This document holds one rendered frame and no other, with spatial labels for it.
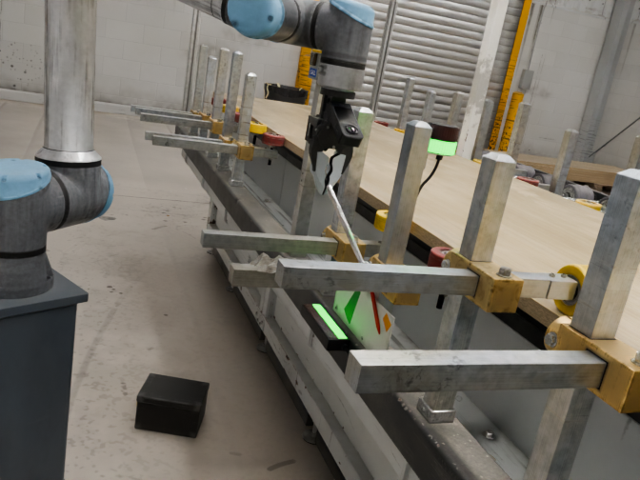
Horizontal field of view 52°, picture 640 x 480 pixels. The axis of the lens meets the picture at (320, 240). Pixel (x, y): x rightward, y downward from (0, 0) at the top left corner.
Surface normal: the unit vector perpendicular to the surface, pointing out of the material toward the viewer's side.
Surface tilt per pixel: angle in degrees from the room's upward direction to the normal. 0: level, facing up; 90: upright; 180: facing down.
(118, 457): 0
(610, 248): 90
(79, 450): 0
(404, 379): 90
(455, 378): 90
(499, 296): 90
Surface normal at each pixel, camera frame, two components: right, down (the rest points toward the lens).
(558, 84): 0.31, 0.32
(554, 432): -0.93, -0.07
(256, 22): -0.28, 0.24
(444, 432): 0.17, -0.95
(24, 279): 0.72, -0.03
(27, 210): 0.72, 0.31
